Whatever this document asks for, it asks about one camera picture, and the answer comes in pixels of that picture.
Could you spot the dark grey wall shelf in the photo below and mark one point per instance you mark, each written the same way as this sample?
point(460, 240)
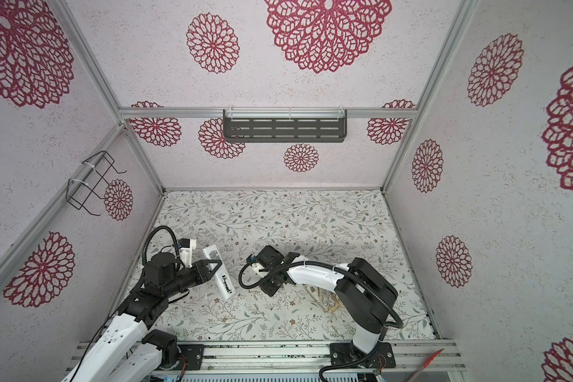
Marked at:
point(285, 127)

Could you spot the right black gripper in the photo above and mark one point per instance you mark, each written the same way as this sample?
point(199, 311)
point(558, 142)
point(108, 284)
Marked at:
point(265, 287)

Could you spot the red pen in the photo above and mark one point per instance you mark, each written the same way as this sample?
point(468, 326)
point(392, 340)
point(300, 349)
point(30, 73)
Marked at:
point(423, 366)

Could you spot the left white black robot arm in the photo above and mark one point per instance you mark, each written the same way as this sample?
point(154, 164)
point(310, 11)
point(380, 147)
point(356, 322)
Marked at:
point(128, 348)

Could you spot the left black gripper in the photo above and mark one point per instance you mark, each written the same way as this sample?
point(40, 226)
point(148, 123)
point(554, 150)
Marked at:
point(202, 271)

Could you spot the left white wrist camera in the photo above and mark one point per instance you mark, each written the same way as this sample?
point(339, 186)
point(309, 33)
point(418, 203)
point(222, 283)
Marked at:
point(186, 248)

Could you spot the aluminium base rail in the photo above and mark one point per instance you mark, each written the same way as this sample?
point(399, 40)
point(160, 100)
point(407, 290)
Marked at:
point(263, 359)

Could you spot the black wire wall rack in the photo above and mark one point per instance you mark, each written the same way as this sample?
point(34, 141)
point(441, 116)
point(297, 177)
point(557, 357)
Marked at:
point(80, 190)

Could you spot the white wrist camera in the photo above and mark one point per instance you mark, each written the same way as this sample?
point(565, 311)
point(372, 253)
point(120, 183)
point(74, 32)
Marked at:
point(257, 267)
point(186, 248)

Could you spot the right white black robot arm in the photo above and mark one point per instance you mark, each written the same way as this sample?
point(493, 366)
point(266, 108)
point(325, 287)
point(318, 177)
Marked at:
point(367, 296)

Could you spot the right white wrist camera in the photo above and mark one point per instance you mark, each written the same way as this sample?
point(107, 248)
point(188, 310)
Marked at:
point(257, 267)

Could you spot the white remote control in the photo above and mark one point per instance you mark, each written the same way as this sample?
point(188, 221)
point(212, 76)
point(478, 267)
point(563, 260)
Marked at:
point(222, 278)

